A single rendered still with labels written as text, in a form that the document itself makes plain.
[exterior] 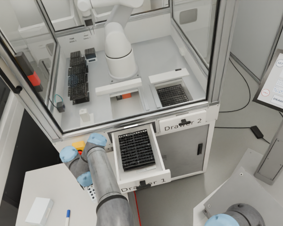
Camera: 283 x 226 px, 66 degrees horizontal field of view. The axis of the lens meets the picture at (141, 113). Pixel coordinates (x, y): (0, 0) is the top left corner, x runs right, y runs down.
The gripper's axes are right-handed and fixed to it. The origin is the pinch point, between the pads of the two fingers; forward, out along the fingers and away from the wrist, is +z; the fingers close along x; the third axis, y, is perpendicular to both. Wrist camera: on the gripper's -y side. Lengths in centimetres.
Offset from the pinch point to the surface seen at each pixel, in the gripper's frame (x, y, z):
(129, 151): 26.7, 1.4, -8.6
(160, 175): 32.2, 23.7, -10.7
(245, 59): 233, -78, 68
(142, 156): 31.6, 6.7, -5.7
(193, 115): 70, 4, -10
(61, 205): -19.1, -0.7, 5.4
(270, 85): 109, 21, -23
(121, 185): 13.6, 16.6, -9.9
